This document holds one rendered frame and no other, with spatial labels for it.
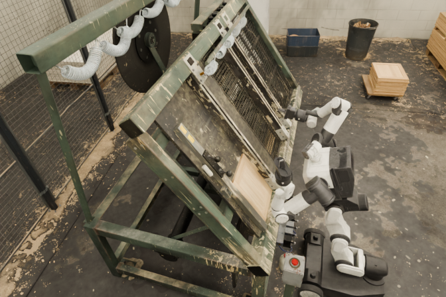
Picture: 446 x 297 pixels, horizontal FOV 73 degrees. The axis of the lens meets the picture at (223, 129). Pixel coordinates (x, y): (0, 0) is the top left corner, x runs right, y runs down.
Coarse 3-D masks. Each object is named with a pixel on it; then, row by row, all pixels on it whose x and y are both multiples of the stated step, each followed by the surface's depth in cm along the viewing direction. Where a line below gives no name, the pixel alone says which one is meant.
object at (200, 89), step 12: (192, 72) 182; (204, 72) 185; (192, 84) 190; (204, 84) 194; (204, 96) 193; (216, 108) 196; (216, 120) 203; (228, 120) 205; (228, 132) 206; (240, 132) 210; (240, 144) 210; (252, 156) 214; (264, 168) 220
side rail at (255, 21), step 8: (248, 16) 305; (256, 16) 309; (256, 24) 308; (264, 32) 312; (264, 40) 316; (272, 48) 319; (280, 56) 327; (280, 64) 328; (288, 72) 331; (288, 80) 337
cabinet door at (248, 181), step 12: (240, 168) 205; (252, 168) 217; (240, 180) 201; (252, 180) 213; (264, 180) 225; (252, 192) 208; (264, 192) 221; (252, 204) 203; (264, 204) 215; (264, 216) 210
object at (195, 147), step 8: (176, 128) 167; (184, 136) 168; (192, 136) 174; (192, 144) 171; (200, 152) 174; (200, 160) 177; (216, 176) 182; (224, 176) 185; (224, 184) 185; (232, 184) 189; (232, 192) 187; (240, 192) 193; (240, 200) 190; (248, 208) 194; (248, 216) 198; (256, 216) 199; (256, 224) 201; (264, 224) 203
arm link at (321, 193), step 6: (318, 186) 171; (324, 186) 173; (306, 192) 176; (312, 192) 173; (318, 192) 172; (324, 192) 171; (330, 192) 173; (306, 198) 175; (312, 198) 174; (318, 198) 173; (324, 198) 171; (330, 198) 171
